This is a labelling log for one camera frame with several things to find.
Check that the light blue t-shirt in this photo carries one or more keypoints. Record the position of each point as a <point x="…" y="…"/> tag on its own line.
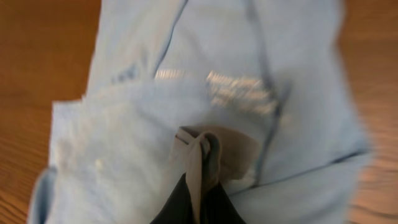
<point x="247" y="94"/>

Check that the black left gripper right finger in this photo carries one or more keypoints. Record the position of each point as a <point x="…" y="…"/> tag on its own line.
<point x="216" y="208"/>

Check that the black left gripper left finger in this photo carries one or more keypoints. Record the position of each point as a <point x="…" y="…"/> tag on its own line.
<point x="178" y="207"/>

